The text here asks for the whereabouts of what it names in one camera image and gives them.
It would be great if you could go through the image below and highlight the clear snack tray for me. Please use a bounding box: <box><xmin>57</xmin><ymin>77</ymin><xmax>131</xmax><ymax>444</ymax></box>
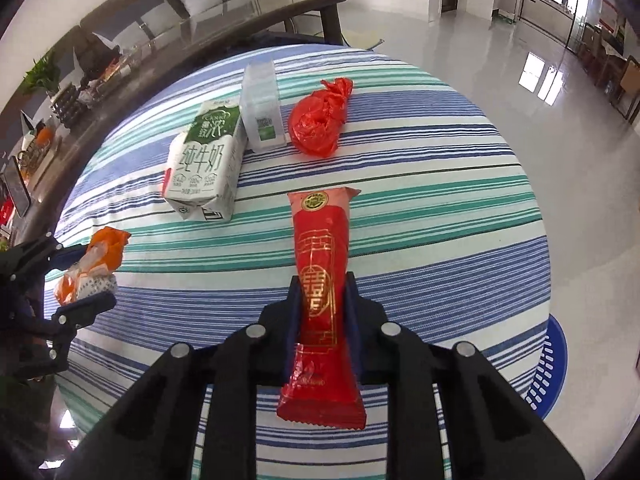
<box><xmin>91</xmin><ymin>49</ymin><xmax>142</xmax><ymax>97</ymax></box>

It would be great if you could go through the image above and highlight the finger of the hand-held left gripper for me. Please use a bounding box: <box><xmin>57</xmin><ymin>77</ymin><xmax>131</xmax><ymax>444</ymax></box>
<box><xmin>14</xmin><ymin>233</ymin><xmax>92</xmax><ymax>282</ymax></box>
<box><xmin>44</xmin><ymin>291</ymin><xmax>118</xmax><ymax>331</ymax></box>

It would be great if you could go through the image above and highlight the clear plastic box green label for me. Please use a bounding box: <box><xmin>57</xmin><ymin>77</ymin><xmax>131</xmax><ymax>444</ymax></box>
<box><xmin>239</xmin><ymin>59</ymin><xmax>289</xmax><ymax>154</ymax></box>

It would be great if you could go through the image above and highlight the orange white snack packet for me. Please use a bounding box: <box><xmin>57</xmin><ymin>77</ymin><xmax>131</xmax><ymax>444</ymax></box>
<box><xmin>54</xmin><ymin>226</ymin><xmax>132</xmax><ymax>307</ymax></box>

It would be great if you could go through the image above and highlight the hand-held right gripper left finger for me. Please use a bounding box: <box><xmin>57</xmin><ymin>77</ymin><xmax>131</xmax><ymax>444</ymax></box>
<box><xmin>55</xmin><ymin>272</ymin><xmax>304</xmax><ymax>480</ymax></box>

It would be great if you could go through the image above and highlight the white green milk carton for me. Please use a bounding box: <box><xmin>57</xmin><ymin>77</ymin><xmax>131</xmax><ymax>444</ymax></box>
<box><xmin>162</xmin><ymin>100</ymin><xmax>249</xmax><ymax>224</ymax></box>

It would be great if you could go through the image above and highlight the green potted plant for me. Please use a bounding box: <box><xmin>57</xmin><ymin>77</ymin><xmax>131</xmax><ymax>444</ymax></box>
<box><xmin>20</xmin><ymin>50</ymin><xmax>62</xmax><ymax>97</ymax></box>

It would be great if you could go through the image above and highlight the blue perforated plastic basket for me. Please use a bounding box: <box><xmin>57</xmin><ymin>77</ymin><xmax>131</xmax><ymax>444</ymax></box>
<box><xmin>524</xmin><ymin>314</ymin><xmax>569</xmax><ymax>421</ymax></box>

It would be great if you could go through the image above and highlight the black ribbed vase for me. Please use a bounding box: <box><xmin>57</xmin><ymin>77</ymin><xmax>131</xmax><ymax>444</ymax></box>
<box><xmin>50</xmin><ymin>84</ymin><xmax>84</xmax><ymax>124</ymax></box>

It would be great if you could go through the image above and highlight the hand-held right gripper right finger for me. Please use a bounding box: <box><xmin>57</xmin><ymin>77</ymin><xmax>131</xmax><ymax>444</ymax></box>
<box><xmin>342</xmin><ymin>271</ymin><xmax>586</xmax><ymax>480</ymax></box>

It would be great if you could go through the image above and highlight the red snack packet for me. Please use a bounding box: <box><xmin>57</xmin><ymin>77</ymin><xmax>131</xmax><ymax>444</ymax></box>
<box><xmin>276</xmin><ymin>186</ymin><xmax>367</xmax><ymax>432</ymax></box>

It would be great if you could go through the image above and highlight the wooden dining chair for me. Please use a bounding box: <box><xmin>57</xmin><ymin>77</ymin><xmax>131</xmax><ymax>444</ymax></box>
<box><xmin>612</xmin><ymin>55</ymin><xmax>640</xmax><ymax>122</ymax></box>

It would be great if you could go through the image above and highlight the red plastic bag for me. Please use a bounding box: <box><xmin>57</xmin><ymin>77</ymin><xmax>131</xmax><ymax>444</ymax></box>
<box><xmin>288</xmin><ymin>77</ymin><xmax>355</xmax><ymax>157</ymax></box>

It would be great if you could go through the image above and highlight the brown sofa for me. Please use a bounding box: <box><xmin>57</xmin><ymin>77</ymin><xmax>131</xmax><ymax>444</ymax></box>
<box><xmin>72</xmin><ymin>0</ymin><xmax>281</xmax><ymax>68</ymax></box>

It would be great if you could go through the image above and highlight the round striped table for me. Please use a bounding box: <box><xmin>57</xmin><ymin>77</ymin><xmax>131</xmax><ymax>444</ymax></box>
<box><xmin>42</xmin><ymin>44</ymin><xmax>551</xmax><ymax>480</ymax></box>

